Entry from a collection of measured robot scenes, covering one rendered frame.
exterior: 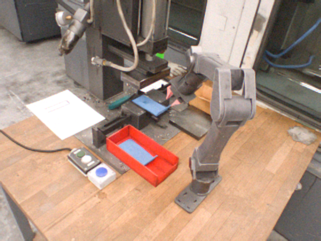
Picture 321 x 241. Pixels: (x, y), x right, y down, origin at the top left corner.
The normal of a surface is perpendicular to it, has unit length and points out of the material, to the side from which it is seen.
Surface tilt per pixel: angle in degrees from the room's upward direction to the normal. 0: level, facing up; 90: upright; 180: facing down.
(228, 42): 90
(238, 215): 0
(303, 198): 90
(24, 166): 0
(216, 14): 90
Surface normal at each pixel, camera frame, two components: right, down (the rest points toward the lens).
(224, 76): 0.18, -0.04
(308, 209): -0.69, 0.38
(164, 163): 0.10, -0.79
